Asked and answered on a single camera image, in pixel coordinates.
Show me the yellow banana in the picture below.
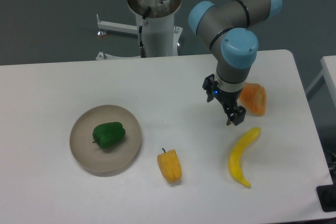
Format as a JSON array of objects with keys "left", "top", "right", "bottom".
[{"left": 228, "top": 127, "right": 261, "bottom": 188}]

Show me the black clamp at table edge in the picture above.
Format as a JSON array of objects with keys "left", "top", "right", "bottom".
[{"left": 316, "top": 184, "right": 335, "bottom": 212}]

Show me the beige round plate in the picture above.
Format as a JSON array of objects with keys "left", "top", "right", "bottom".
[{"left": 69, "top": 105, "right": 142, "bottom": 177}]

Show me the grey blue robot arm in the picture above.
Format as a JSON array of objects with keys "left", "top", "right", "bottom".
[{"left": 127, "top": 0, "right": 282, "bottom": 125}]

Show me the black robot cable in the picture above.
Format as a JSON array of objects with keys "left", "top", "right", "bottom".
[{"left": 138, "top": 6, "right": 152, "bottom": 58}]

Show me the yellow bell pepper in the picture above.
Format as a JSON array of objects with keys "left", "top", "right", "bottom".
[{"left": 157, "top": 148, "right": 182, "bottom": 183}]

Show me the green bell pepper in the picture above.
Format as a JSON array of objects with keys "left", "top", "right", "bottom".
[{"left": 92, "top": 122, "right": 125, "bottom": 148}]

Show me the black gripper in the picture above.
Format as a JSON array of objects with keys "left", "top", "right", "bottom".
[{"left": 202, "top": 74, "right": 246, "bottom": 125}]

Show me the orange bread wedge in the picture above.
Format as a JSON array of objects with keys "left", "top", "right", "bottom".
[{"left": 239, "top": 82, "right": 267, "bottom": 116}]

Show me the white side table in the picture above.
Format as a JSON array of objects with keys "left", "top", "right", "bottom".
[{"left": 305, "top": 55, "right": 335, "bottom": 104}]

